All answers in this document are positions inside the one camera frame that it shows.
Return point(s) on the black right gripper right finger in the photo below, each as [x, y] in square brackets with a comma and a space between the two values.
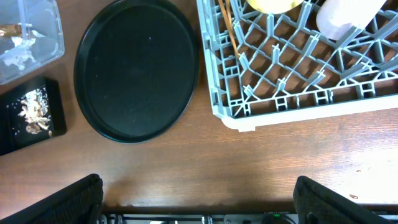
[315, 203]

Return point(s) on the gold coffee sachet wrapper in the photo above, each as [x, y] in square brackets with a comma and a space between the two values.
[12, 30]

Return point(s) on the nut shells and rice scraps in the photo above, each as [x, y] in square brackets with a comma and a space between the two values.
[33, 108]

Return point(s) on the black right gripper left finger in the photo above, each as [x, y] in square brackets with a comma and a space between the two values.
[79, 202]

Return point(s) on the grey dishwasher rack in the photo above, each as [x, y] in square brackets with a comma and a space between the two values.
[289, 71]

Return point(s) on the clear plastic waste bin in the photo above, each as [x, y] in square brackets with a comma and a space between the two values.
[31, 36]

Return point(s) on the round black serving tray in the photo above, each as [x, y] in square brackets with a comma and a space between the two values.
[136, 69]

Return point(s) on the pink cup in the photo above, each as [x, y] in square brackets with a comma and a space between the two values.
[336, 17]

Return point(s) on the yellow bowl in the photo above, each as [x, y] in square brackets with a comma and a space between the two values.
[274, 6]

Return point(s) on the black aluminium frame rail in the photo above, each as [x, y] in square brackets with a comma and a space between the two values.
[198, 219]

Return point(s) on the black rectangular tray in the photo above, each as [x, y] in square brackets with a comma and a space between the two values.
[13, 134]

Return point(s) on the white tissue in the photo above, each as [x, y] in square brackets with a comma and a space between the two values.
[18, 59]

